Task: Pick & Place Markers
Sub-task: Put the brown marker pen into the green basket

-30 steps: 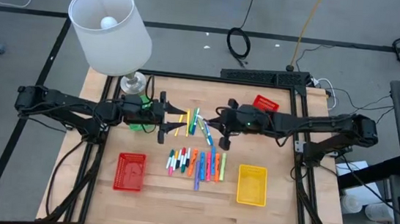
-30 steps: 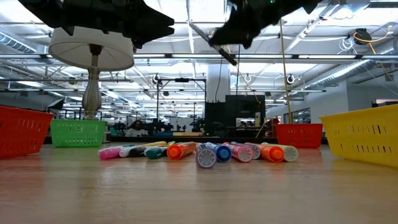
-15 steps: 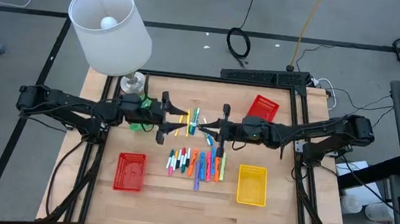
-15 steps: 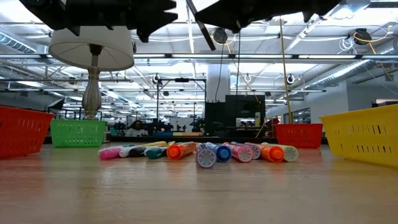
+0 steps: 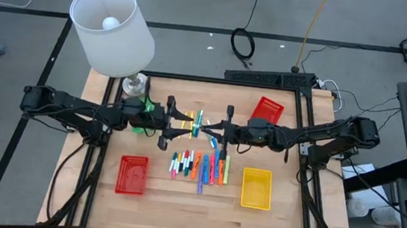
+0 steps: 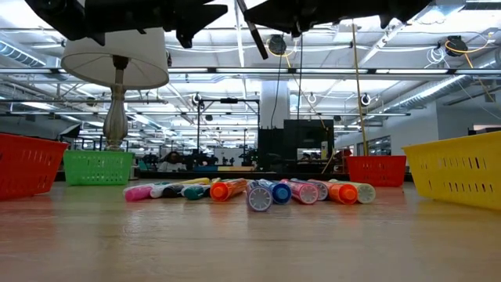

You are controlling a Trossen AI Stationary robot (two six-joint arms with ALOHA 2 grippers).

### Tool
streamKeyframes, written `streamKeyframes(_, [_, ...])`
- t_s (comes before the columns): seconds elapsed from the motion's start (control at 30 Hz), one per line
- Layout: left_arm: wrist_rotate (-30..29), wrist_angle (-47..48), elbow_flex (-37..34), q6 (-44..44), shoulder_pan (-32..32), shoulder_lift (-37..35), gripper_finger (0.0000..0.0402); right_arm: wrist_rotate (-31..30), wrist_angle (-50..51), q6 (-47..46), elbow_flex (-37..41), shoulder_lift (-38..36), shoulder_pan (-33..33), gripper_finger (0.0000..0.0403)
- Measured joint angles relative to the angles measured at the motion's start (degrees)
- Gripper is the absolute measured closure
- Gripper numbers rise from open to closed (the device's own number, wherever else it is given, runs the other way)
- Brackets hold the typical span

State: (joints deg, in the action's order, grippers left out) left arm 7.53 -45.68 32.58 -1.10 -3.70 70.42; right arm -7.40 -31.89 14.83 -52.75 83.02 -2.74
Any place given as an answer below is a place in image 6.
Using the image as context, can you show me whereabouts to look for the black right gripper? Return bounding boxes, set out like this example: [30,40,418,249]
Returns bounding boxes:
[243,0,431,38]

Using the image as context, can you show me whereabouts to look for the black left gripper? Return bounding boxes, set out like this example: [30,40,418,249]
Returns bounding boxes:
[85,0,229,49]

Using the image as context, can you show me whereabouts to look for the yellow slim pen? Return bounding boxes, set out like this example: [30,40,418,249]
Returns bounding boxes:
[178,177,212,186]

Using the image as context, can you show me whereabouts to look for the teal cap marker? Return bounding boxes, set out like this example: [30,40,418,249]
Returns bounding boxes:
[181,184,214,201]

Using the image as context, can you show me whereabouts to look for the black cap marker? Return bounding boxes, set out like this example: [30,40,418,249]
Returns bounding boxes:
[150,183,185,199]

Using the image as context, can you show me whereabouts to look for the orange highlighter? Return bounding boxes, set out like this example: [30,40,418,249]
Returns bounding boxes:
[308,179,359,206]
[210,178,248,203]

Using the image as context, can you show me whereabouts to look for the pink highlighter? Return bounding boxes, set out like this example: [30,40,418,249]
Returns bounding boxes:
[281,179,320,206]

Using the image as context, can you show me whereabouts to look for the red plastic basket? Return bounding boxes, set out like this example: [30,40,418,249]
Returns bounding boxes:
[346,155,407,188]
[0,132,70,201]

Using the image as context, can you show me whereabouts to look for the pink cap marker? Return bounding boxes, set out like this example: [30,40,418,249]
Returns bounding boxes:
[123,183,156,203]

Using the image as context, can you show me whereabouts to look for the purple highlighter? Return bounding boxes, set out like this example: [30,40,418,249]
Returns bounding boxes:
[246,179,274,213]

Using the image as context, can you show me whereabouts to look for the yellow highlighter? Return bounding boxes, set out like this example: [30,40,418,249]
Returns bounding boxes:
[330,179,377,205]

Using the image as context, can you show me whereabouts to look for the yellow plastic basket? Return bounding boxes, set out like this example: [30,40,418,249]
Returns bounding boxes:
[402,131,501,212]

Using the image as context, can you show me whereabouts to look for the white shade table lamp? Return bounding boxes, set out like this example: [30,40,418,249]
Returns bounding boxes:
[61,27,170,152]

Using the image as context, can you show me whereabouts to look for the white building column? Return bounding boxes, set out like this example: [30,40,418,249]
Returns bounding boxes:
[260,80,291,130]

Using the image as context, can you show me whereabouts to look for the black cabinet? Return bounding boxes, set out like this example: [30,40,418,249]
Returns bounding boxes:
[257,119,336,173]

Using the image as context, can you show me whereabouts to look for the person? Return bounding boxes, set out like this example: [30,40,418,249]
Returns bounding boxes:
[156,151,188,173]

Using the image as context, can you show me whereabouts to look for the green plastic basket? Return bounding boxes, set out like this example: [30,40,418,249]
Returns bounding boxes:
[63,150,134,186]

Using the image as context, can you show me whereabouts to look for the black ceiling cable reel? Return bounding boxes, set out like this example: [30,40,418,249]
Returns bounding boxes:
[267,34,289,57]
[445,34,469,58]

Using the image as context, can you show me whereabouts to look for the black hanging cable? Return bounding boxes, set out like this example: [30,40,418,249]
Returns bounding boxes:
[297,33,305,121]

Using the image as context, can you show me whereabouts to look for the black metal frame stand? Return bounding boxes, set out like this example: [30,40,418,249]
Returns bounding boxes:
[196,97,261,157]

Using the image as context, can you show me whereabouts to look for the black table frame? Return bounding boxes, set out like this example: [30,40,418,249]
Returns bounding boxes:
[132,171,348,182]

